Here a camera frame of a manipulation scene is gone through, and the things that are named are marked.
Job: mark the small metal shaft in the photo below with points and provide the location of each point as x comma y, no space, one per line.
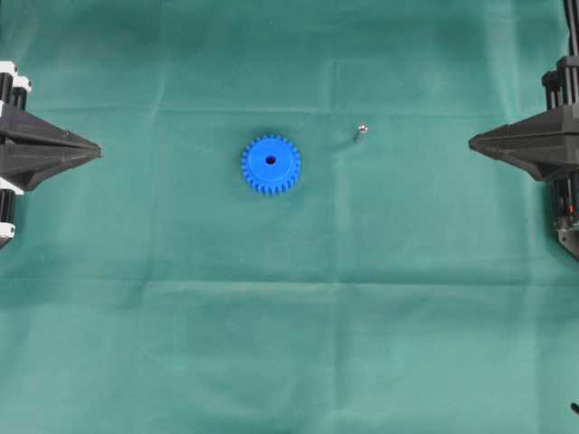
360,133

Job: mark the green table cloth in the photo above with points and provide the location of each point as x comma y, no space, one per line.
405,284

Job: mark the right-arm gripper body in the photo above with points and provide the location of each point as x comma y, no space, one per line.
561,87

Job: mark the blue plastic gear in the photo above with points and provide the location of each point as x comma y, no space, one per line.
271,164

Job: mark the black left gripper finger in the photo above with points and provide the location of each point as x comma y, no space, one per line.
23,128
28,173

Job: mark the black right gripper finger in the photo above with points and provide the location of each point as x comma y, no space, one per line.
540,168
544,129

